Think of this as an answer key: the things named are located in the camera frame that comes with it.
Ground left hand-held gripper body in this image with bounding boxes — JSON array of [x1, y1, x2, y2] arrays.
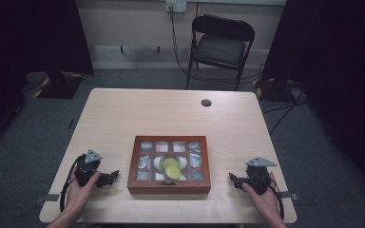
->
[[74, 148, 106, 188]]

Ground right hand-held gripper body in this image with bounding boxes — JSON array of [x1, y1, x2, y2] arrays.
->
[[240, 156, 279, 196]]

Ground wooden box with glass lid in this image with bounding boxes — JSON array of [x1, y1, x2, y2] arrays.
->
[[126, 135, 212, 195]]

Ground green lid coffee capsule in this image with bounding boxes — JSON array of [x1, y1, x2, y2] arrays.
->
[[164, 165, 183, 181], [161, 157, 180, 170]]

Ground person's right hand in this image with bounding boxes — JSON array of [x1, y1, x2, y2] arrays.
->
[[241, 172, 284, 220]]

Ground person's left hand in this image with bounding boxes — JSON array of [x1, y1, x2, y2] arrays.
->
[[64, 167, 102, 217]]

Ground set of silver foil packets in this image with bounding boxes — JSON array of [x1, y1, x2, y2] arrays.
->
[[137, 141, 203, 181]]

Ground grey tape strip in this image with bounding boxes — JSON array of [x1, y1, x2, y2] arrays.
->
[[34, 193, 61, 204], [279, 191, 299, 201]]

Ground white round dish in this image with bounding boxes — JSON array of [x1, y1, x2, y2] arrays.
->
[[153, 155, 188, 181]]

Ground black stand base striped tape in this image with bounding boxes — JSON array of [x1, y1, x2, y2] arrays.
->
[[252, 77, 298, 104], [32, 70, 85, 100]]

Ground black folding chair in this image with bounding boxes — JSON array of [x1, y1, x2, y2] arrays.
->
[[184, 13, 257, 92]]

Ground dark curtain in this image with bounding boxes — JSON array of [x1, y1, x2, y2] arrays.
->
[[260, 0, 365, 205], [0, 0, 95, 160]]

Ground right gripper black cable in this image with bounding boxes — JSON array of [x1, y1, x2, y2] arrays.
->
[[254, 170, 286, 220]]

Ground black floor cables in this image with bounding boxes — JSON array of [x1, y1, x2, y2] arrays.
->
[[260, 85, 310, 136]]

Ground white wall socket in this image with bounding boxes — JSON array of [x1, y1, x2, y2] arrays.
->
[[165, 0, 188, 14]]

